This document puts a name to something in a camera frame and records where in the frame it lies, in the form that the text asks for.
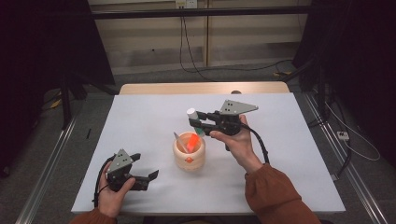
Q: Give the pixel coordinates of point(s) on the white table board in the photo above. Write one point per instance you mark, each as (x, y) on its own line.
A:
(149, 112)

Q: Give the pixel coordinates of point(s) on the small black floor strip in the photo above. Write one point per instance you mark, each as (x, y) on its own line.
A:
(88, 133)

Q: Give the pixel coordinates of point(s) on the green and white glue stick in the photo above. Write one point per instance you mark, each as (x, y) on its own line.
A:
(192, 113)

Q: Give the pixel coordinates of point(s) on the aluminium floor rail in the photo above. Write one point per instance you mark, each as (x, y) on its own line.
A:
(46, 174)
(358, 183)

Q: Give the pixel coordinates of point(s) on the black tripod stand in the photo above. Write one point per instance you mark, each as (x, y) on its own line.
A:
(320, 93)
(66, 102)

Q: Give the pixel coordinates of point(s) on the person's left hand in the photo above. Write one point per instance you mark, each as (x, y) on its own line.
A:
(110, 202)

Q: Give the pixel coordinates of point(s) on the black horizontal bar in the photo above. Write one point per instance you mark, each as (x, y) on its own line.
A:
(218, 12)

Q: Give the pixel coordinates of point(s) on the white power adapter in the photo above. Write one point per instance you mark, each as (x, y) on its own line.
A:
(342, 135)

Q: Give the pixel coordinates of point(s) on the dark table grommet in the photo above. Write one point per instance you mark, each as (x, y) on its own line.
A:
(236, 92)

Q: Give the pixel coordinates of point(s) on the silver pen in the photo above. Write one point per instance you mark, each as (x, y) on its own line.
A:
(180, 141)

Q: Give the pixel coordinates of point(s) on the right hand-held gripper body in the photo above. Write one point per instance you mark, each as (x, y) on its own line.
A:
(233, 107)

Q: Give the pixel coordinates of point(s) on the person's right hand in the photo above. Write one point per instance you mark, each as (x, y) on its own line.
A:
(239, 149)

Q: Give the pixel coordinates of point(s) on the black curtain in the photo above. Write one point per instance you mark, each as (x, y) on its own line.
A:
(367, 62)
(31, 62)

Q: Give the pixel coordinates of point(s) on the cream ribbed pen holder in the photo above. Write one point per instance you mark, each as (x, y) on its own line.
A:
(188, 161)

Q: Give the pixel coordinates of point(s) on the yellow floor tape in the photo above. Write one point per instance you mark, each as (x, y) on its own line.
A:
(55, 104)
(281, 73)

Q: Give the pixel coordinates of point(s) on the light wooden table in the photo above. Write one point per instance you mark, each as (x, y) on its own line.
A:
(186, 88)

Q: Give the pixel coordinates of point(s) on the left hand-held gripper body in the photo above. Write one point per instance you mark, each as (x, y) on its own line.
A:
(120, 161)

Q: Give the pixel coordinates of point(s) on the orange highlighter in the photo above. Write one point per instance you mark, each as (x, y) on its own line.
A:
(193, 143)

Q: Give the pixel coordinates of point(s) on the white wall socket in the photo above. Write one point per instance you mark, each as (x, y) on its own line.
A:
(186, 3)

